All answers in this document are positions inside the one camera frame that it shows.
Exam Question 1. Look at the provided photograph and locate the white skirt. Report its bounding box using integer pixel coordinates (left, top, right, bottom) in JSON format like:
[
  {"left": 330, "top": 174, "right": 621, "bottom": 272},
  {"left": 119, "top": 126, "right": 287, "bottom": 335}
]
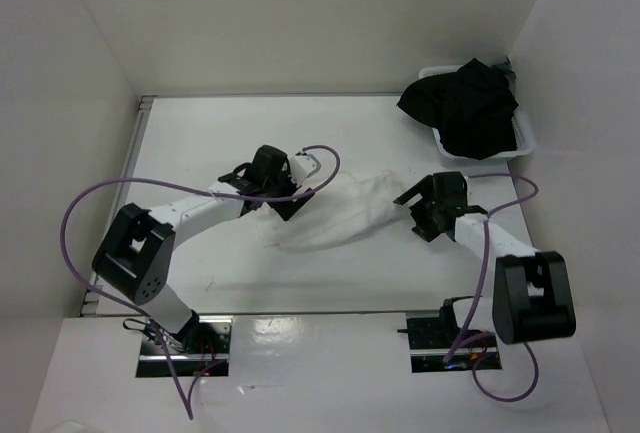
[{"left": 256, "top": 170, "right": 404, "bottom": 253}]

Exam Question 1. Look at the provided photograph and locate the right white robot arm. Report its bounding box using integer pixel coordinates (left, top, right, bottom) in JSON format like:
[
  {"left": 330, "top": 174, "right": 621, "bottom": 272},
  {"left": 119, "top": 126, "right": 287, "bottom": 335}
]
[{"left": 394, "top": 172, "right": 576, "bottom": 351}]

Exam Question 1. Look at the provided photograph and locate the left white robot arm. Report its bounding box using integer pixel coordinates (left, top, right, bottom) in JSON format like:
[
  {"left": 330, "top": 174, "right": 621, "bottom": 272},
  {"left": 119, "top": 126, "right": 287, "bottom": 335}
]
[{"left": 92, "top": 145, "right": 320, "bottom": 353}]

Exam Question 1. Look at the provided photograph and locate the black skirt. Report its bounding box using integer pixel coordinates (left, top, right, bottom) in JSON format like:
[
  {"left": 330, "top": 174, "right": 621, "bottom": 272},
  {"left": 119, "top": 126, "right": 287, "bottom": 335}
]
[{"left": 397, "top": 59, "right": 519, "bottom": 160}]

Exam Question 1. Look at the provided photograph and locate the white plastic basket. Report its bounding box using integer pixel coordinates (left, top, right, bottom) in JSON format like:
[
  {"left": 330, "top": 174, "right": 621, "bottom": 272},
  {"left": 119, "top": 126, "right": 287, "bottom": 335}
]
[{"left": 417, "top": 64, "right": 538, "bottom": 164}]

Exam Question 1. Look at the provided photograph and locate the grey garment in basket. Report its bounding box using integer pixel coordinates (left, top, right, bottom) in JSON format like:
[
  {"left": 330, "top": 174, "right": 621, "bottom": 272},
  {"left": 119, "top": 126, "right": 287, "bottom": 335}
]
[{"left": 492, "top": 57, "right": 517, "bottom": 93}]

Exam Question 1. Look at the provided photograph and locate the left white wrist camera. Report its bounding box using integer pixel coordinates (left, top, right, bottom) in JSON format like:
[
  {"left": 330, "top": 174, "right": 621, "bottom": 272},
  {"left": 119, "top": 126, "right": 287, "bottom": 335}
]
[{"left": 288, "top": 152, "right": 321, "bottom": 188}]

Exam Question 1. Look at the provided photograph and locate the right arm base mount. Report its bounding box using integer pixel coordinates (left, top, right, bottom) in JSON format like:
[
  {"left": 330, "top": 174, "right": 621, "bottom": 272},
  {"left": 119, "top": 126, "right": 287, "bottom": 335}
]
[{"left": 397, "top": 296, "right": 502, "bottom": 373}]

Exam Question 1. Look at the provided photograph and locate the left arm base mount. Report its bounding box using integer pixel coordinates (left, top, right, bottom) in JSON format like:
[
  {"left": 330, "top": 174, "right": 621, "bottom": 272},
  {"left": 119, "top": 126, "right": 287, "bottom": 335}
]
[{"left": 122, "top": 315, "right": 233, "bottom": 378}]

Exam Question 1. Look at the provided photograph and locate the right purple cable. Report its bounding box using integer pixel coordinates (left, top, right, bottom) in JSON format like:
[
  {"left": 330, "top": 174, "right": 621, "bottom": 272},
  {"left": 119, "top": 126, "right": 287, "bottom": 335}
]
[{"left": 442, "top": 173, "right": 541, "bottom": 403}]

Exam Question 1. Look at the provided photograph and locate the purple cable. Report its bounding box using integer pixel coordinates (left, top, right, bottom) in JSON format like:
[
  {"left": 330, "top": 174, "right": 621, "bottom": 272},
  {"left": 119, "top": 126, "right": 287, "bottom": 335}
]
[
  {"left": 59, "top": 143, "right": 342, "bottom": 420},
  {"left": 442, "top": 173, "right": 541, "bottom": 403}
]

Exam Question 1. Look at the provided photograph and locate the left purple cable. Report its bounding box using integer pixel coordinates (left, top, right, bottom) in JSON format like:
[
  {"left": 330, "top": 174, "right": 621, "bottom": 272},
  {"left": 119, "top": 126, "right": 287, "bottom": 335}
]
[{"left": 59, "top": 143, "right": 342, "bottom": 420}]

